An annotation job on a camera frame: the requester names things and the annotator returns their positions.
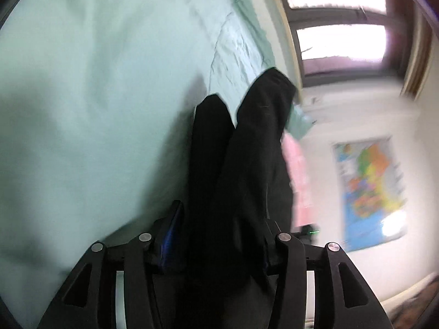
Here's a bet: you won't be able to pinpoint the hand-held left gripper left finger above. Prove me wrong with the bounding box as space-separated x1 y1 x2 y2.
36 200 186 329

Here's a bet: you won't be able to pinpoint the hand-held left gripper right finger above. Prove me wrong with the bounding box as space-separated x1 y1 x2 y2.
262 219 392 329

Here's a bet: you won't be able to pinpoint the black pants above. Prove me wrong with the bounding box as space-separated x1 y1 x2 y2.
153 67 297 329

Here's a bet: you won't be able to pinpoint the pink patterned blanket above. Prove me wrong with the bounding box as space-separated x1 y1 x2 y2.
281 134 318 230

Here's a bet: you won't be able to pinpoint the green pillow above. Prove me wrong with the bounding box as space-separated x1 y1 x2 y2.
286 103 314 141

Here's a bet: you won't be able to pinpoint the light green bed sheet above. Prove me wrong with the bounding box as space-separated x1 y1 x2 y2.
0 0 302 329

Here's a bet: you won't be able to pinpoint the dark framed window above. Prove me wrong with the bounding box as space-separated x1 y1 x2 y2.
271 0 429 97

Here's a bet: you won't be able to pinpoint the colourful map wall poster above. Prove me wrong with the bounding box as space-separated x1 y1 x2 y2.
331 137 409 252

